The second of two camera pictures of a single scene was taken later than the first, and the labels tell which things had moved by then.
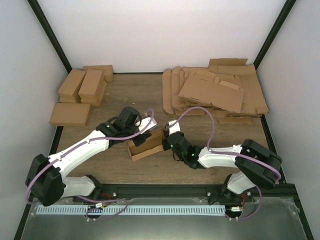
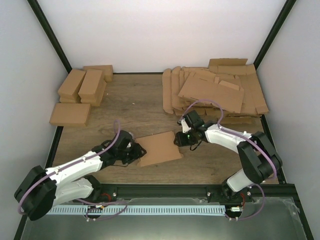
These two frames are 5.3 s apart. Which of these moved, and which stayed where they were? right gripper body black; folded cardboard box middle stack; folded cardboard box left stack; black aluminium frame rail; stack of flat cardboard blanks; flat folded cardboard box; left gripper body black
Moved: right gripper body black; left gripper body black
Stayed: folded cardboard box left stack; folded cardboard box middle stack; flat folded cardboard box; black aluminium frame rail; stack of flat cardboard blanks
